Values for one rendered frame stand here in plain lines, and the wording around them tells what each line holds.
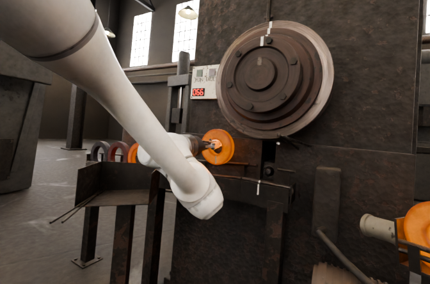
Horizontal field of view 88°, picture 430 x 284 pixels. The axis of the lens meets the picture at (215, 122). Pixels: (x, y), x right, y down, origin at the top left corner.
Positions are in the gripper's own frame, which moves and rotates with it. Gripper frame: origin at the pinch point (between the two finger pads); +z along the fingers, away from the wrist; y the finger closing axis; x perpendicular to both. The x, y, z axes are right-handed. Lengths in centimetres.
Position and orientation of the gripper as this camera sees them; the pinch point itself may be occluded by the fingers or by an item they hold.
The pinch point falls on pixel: (217, 142)
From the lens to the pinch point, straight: 97.7
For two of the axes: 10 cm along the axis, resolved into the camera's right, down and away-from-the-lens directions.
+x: 0.5, -10.0, -0.1
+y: 8.6, 0.5, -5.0
